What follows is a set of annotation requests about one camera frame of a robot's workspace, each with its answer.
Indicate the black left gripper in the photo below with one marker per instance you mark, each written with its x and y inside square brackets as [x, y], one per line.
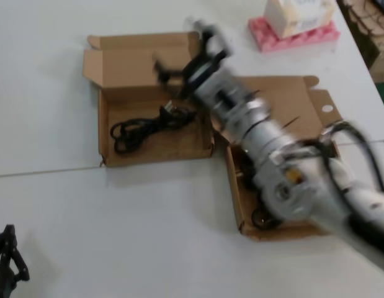
[1, 279]

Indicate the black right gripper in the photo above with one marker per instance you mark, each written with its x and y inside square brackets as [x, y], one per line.
[204, 73]

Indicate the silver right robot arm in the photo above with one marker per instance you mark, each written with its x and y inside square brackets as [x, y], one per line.
[272, 161]

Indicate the empty brown cardboard box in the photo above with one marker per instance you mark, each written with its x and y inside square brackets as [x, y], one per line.
[154, 139]

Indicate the pink foam pad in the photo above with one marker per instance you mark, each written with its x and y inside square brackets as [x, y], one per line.
[274, 38]

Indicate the white printed carton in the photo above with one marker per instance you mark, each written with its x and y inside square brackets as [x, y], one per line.
[298, 15]

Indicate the perforated brown cardboard stack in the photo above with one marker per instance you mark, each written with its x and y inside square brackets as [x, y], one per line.
[362, 18]

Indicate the plain brown cardboard carton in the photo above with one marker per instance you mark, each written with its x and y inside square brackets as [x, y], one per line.
[381, 56]

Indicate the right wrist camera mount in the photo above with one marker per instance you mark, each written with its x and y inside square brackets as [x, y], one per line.
[207, 34]

